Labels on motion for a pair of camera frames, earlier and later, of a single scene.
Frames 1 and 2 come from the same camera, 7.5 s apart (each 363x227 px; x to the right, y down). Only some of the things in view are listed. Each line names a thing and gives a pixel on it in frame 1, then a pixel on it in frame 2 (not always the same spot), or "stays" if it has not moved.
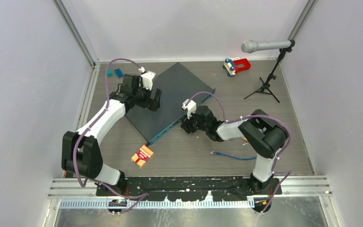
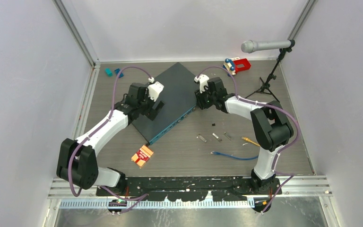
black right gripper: (186, 124) -> (201, 102)
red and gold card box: (142, 156) stays
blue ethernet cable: (233, 156) stays
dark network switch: (178, 85) stays
